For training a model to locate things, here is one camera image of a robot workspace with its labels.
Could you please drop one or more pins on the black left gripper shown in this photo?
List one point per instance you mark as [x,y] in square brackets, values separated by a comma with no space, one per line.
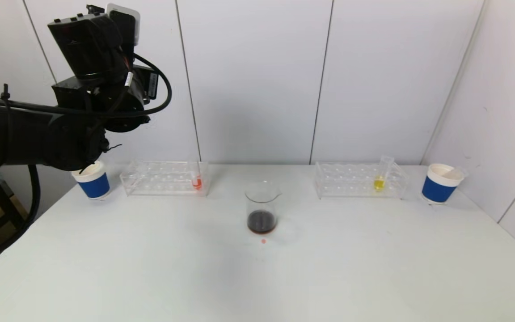
[152,85]

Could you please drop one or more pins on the red pigment test tube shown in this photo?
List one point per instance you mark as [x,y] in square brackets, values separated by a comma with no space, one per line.
[458,171]
[197,182]

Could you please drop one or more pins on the black and orange left arm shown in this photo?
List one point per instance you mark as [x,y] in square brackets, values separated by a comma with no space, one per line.
[38,129]

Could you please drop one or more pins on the clear acrylic test tube rack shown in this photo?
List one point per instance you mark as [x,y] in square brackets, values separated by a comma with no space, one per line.
[168,183]
[351,183]

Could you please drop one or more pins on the clear glass beaker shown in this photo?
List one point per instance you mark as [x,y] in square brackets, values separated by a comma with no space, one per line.
[262,219]

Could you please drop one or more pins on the yellow pigment test tube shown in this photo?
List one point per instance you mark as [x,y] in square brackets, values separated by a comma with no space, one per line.
[378,183]

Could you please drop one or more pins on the blue and white paper cup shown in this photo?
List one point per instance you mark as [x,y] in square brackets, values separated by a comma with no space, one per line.
[438,188]
[94,185]

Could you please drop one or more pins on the white wrist camera with mount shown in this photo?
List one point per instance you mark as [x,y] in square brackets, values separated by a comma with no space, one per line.
[125,22]

